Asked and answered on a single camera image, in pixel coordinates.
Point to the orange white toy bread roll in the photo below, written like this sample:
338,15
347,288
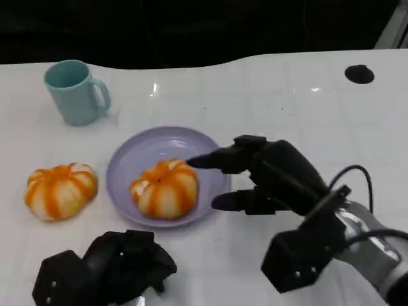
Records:
60,191
164,189

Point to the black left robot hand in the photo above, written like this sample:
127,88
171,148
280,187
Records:
130,258

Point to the pale green mug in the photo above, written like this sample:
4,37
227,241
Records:
75,95

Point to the lilac plate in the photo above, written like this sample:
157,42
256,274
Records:
127,159

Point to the white frame post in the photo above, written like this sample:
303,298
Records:
393,30

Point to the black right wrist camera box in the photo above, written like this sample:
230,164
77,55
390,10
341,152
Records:
303,252

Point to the black table grommet hole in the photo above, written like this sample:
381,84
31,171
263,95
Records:
359,74

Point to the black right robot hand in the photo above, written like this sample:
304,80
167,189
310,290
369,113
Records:
280,175

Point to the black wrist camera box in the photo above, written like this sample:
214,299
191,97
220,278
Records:
62,279
303,252

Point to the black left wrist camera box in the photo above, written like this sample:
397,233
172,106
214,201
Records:
62,279

